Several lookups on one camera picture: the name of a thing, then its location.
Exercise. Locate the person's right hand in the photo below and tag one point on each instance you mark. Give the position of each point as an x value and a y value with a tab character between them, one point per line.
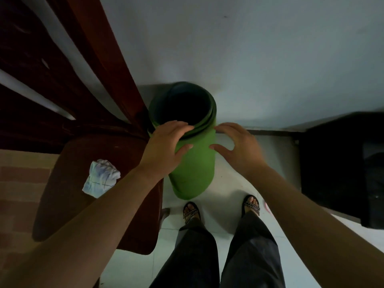
244	155

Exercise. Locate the person's left hand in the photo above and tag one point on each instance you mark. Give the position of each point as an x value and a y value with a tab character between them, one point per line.
157	152

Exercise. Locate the person's left thumb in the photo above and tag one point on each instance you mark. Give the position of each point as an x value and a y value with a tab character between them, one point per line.
183	149

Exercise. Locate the person's right thumb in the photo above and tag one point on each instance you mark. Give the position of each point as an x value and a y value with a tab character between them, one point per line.
219	149

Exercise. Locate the green mat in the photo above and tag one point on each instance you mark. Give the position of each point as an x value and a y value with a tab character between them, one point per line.
196	164

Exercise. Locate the person's right forearm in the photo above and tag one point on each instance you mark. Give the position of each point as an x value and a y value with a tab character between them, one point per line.
315	230

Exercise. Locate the person's left forearm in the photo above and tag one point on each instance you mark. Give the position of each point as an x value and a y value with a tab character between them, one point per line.
81	230

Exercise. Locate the person's left foot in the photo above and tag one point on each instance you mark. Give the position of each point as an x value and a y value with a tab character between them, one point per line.
190	209

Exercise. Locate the person's foot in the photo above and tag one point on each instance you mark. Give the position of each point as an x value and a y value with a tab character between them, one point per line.
190	209
251	202

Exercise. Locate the person's right foot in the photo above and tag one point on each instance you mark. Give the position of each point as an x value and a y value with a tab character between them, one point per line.
251	202

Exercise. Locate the crumpled white cloth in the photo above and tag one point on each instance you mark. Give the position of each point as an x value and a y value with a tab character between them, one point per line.
100	178

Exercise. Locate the dark grey trousers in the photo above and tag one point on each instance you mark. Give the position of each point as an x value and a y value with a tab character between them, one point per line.
192	260

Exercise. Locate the dark red wooden chair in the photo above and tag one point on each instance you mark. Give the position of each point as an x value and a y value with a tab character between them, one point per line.
75	116

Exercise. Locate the black cabinet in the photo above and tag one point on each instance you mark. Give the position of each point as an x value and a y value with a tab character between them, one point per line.
336	164

